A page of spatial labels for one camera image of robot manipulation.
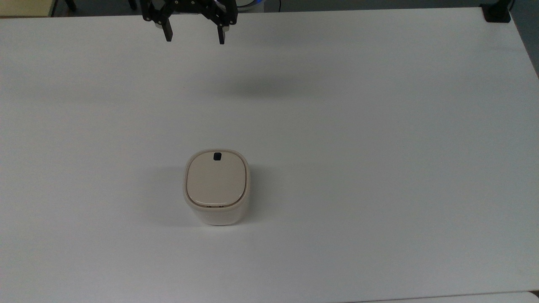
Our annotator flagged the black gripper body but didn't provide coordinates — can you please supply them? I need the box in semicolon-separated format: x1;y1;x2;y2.
140;0;239;27

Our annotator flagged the black table clamp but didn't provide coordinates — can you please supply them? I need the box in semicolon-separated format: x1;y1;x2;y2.
480;0;515;23

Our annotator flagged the wooden furniture panel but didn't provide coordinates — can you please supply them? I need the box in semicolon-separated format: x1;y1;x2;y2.
0;0;58;18

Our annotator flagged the beige trash bin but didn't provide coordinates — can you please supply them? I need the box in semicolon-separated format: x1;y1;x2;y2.
182;148;251;226

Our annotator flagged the beige trash bin lid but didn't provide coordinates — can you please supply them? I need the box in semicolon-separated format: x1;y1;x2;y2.
187;151;247;206

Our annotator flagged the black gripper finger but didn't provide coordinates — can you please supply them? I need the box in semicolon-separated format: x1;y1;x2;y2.
154;13;174;43
215;17;231;45

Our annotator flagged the white neighbouring table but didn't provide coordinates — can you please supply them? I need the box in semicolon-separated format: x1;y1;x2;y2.
345;291;539;303

